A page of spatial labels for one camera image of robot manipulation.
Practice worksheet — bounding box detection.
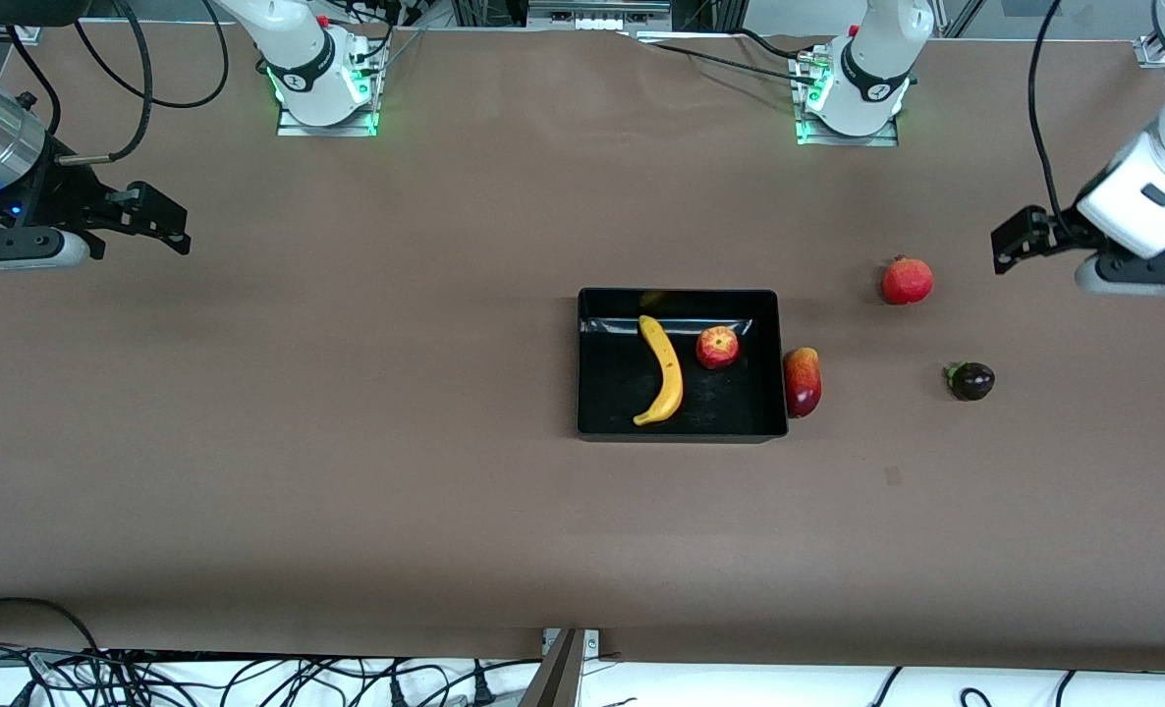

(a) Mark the red apple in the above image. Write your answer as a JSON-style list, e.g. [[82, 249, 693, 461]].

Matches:
[[695, 325, 742, 371]]

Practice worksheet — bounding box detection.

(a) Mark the black plastic box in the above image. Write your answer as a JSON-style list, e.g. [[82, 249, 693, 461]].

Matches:
[[577, 287, 790, 444]]

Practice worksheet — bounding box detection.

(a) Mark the yellow banana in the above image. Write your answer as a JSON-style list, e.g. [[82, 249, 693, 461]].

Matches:
[[633, 314, 686, 428]]

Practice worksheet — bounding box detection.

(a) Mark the red pomegranate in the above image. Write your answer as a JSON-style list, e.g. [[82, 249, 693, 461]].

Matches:
[[882, 255, 935, 306]]

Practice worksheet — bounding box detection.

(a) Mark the dark purple eggplant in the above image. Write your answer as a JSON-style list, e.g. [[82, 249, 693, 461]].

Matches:
[[945, 361, 996, 402]]

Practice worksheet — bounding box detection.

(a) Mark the red yellow mango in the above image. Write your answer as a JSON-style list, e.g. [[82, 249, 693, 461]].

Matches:
[[784, 347, 824, 420]]

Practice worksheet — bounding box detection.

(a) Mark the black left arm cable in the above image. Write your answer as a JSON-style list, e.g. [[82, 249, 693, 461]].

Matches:
[[1026, 0, 1086, 243]]

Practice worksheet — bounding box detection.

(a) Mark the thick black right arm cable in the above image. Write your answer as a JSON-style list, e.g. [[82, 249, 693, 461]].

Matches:
[[55, 0, 157, 168]]

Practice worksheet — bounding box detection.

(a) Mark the thin black looped cable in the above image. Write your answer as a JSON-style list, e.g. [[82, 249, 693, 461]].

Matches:
[[74, 0, 231, 110]]

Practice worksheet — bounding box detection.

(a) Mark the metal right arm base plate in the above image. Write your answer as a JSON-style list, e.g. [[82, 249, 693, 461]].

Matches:
[[276, 37, 381, 137]]

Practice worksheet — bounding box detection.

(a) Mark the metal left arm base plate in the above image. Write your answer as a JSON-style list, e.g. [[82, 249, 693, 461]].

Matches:
[[795, 54, 901, 148]]

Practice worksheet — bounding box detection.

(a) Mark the short black table cable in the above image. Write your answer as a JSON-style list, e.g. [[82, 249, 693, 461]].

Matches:
[[735, 27, 805, 60]]

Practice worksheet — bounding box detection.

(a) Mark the long black table cable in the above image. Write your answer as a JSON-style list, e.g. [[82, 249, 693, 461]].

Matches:
[[639, 39, 817, 82]]

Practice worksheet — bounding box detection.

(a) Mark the black arched floor cable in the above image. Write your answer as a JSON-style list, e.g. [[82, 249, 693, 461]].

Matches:
[[0, 596, 104, 657]]

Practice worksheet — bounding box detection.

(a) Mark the aluminium frame rail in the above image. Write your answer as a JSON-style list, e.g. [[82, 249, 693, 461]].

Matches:
[[527, 0, 674, 31]]

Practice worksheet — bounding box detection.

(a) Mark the silver table edge bracket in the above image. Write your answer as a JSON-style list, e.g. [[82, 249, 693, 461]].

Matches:
[[541, 627, 601, 658]]

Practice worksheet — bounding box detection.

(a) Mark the dark grey camera post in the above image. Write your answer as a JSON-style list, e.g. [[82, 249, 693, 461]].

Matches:
[[518, 628, 584, 707]]

